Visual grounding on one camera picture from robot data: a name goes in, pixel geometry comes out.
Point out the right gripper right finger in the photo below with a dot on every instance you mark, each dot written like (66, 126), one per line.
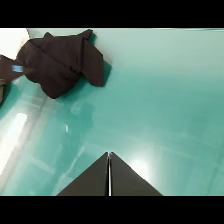
(126, 181)

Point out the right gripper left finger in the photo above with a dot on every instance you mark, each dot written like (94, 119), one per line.
(94, 181)

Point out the dark grey T-shirt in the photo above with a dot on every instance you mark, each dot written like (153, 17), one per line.
(60, 63)

